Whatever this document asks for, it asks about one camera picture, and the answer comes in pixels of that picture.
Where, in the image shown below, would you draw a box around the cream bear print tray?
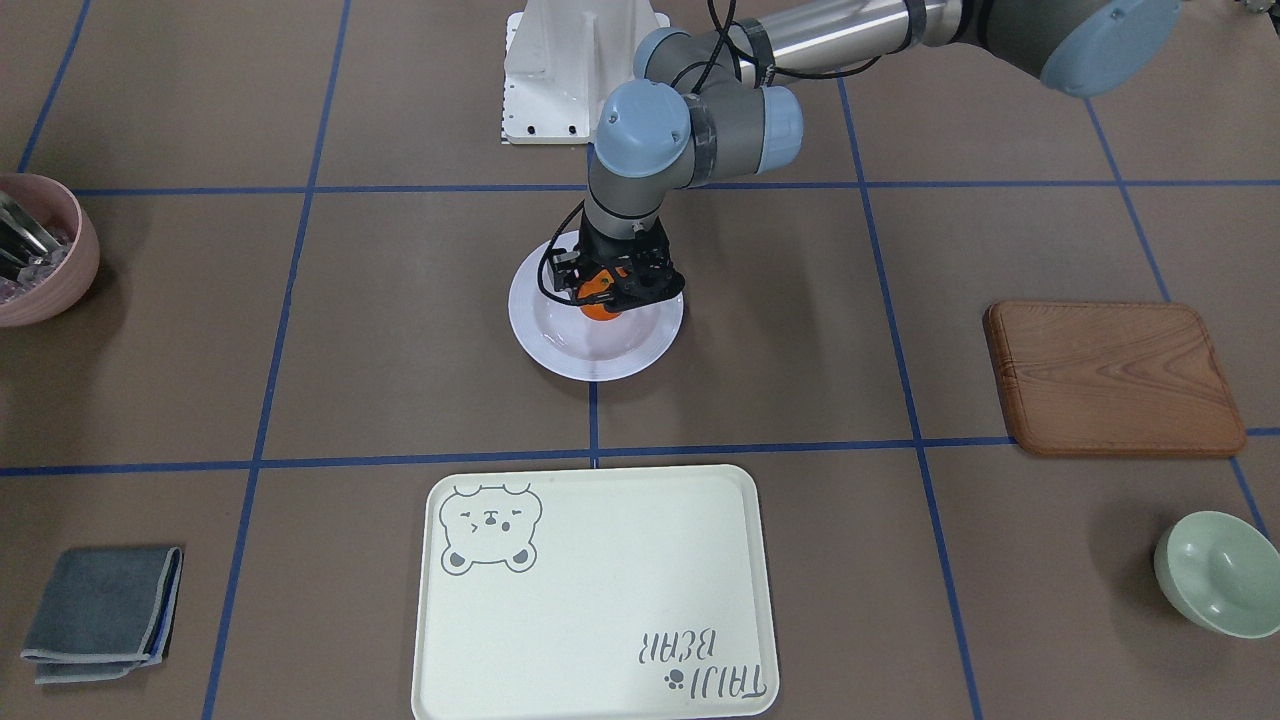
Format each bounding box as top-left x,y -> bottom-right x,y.
410,464 -> 781,719

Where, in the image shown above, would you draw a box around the pink bowl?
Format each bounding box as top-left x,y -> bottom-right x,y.
1,173 -> 100,328

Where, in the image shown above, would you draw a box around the white round plate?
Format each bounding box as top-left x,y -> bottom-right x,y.
508,242 -> 685,382

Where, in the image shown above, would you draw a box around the grey folded cloth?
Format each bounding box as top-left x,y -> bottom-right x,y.
20,546 -> 186,685

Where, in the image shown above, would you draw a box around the orange mandarin fruit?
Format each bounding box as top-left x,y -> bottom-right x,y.
576,270 -> 621,322

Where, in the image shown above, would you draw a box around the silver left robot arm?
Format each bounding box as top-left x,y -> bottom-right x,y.
532,1 -> 1181,319

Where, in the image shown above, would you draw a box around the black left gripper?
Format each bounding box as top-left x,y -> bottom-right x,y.
548,222 -> 686,311

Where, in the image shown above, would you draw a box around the metal utensils in pink bowl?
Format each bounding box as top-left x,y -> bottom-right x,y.
1,192 -> 74,304

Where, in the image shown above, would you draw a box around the wooden cutting board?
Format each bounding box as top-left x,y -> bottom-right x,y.
983,300 -> 1247,457

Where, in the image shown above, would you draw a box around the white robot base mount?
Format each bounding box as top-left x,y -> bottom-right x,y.
500,1 -> 669,145

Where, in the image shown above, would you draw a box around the green ceramic bowl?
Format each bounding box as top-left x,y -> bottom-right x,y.
1152,511 -> 1279,641

